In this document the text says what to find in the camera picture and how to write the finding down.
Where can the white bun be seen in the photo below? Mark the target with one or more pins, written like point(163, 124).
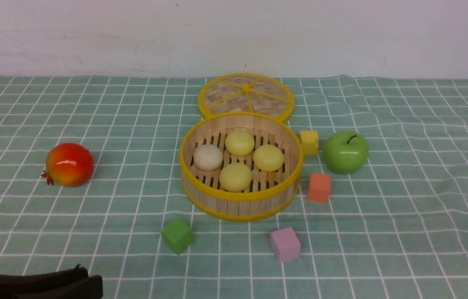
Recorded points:
point(207, 157)

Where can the red orange pomegranate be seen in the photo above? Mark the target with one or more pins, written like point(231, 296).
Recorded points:
point(68, 164)

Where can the woven bamboo steamer lid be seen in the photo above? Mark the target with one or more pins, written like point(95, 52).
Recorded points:
point(245, 92)

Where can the pink cube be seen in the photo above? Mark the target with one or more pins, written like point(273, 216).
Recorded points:
point(285, 244)

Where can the green apple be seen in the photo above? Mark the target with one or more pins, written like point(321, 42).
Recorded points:
point(345, 152)

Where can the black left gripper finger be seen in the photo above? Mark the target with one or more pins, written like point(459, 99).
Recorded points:
point(42, 282)
point(89, 288)

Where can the green checkered tablecloth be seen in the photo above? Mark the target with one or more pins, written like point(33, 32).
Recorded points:
point(397, 229)

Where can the green cube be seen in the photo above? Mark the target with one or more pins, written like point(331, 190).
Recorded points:
point(178, 236)

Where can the yellow cube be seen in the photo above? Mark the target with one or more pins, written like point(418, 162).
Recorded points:
point(310, 142)

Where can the yellow bun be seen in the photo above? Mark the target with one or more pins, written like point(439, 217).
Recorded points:
point(235, 177)
point(239, 143)
point(268, 158)

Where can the bamboo steamer tray yellow rim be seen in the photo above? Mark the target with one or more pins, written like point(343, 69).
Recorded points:
point(267, 194)

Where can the orange cube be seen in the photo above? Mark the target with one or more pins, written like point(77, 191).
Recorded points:
point(319, 188)

